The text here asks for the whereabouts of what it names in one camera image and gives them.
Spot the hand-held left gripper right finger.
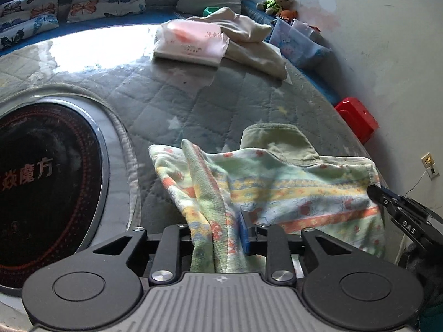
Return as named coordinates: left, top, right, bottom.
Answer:
left=238, top=212, right=362, bottom=284

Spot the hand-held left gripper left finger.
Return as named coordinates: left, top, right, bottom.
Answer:
left=91, top=225, right=192, bottom=284

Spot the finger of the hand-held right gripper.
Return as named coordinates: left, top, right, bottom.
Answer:
left=367, top=184, right=399, bottom=217
left=381, top=186, right=409, bottom=206

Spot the patterned green corduroy-lined shirt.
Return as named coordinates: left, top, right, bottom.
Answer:
left=149, top=123, right=387, bottom=274

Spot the red plastic stool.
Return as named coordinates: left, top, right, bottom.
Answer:
left=334, top=97, right=380, bottom=146

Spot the grey quilted table cover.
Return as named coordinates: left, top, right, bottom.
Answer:
left=0, top=17, right=398, bottom=284

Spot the built-in black induction cooker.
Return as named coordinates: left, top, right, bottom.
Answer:
left=0, top=92, right=110, bottom=297

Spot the beige cloth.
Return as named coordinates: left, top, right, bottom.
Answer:
left=202, top=7, right=289, bottom=81

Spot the pink tissue pack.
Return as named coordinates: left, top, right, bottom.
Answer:
left=153, top=19, right=230, bottom=67

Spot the brown teddy bear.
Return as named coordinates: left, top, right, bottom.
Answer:
left=275, top=0, right=299, bottom=14

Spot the green plush toy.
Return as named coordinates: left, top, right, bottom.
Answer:
left=256, top=0, right=278, bottom=16

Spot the white cable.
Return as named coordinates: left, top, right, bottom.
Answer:
left=395, top=170, right=431, bottom=267

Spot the wall socket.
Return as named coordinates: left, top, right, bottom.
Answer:
left=421, top=152, right=441, bottom=180

